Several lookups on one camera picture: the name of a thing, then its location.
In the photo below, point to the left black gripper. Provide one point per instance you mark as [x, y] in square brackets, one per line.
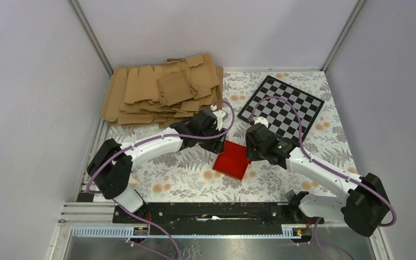
[216, 147]

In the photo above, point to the floral patterned mat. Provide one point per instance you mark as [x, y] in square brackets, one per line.
[188, 176]

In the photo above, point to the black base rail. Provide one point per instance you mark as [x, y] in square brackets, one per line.
[218, 219]

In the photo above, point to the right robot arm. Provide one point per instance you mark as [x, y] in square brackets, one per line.
[359, 201]

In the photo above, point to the small yellow white object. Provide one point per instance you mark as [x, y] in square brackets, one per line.
[133, 181]

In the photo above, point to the black white checkerboard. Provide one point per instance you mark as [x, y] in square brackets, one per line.
[290, 112]

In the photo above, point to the red paper box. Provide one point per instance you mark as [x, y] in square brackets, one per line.
[233, 161]

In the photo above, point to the stack of brown cardboard blanks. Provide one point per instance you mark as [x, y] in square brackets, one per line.
[162, 94]

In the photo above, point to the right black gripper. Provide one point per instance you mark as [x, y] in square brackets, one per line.
[251, 155]

